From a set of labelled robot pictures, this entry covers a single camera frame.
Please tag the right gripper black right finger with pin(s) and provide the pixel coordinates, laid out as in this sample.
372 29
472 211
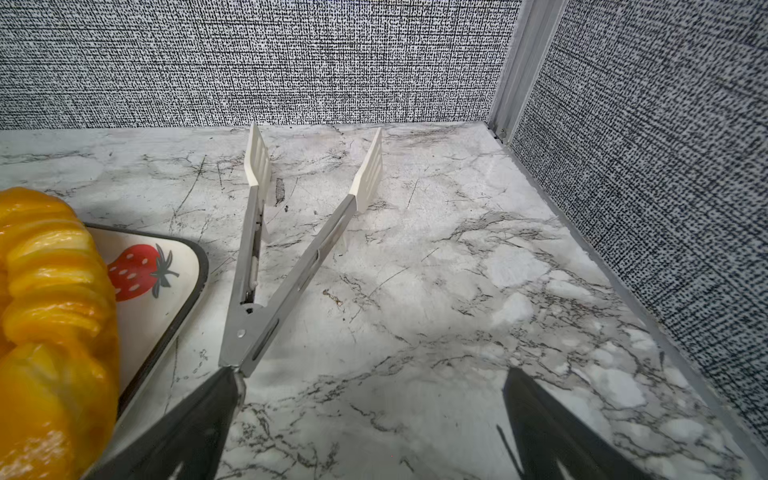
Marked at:
553 443

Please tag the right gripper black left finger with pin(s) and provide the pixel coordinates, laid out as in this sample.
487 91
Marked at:
186 443

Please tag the long twisted fake bread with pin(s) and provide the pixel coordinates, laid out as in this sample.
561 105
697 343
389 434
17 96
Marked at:
59 341

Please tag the strawberry print serving tray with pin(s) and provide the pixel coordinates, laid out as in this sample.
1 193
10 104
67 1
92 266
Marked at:
157 280

